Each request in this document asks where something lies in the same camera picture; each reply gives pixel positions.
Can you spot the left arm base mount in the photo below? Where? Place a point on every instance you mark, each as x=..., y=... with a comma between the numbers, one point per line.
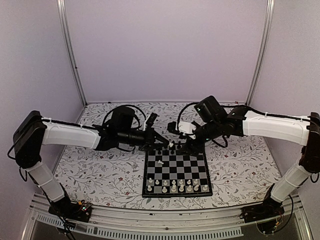
x=70, y=210

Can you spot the black pieces row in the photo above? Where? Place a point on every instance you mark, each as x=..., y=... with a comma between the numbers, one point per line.
x=175, y=150

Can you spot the aluminium frame post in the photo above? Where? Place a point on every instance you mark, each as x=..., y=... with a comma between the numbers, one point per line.
x=270, y=5
x=61, y=7

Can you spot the white queen piece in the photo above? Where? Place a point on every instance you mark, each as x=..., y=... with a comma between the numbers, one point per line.
x=173, y=188

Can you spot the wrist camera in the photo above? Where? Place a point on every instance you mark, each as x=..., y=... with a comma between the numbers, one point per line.
x=150, y=121
x=183, y=129

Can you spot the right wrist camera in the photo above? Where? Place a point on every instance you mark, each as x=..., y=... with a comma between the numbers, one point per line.
x=183, y=129

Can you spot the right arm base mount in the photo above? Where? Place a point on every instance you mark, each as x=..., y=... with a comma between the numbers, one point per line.
x=267, y=209

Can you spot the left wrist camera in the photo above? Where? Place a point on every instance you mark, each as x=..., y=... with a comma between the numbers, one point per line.
x=150, y=121

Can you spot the black white chess board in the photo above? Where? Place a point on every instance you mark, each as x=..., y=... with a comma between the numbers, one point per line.
x=176, y=167

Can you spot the front aluminium rail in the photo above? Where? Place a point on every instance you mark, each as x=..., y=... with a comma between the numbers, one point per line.
x=112, y=223

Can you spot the left aluminium frame post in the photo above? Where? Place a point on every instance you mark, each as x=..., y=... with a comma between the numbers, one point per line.
x=61, y=7

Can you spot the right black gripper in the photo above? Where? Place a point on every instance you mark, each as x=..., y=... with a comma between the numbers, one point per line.
x=191, y=146

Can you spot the right aluminium frame post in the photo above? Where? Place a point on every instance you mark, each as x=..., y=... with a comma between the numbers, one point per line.
x=270, y=5

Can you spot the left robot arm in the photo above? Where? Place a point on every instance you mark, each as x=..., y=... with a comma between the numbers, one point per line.
x=36, y=133

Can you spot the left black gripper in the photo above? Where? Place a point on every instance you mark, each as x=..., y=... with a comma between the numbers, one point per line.
x=151, y=136

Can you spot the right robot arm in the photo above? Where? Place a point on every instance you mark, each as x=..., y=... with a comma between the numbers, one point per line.
x=294, y=141

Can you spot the white king piece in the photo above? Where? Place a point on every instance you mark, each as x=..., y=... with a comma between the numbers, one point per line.
x=181, y=185

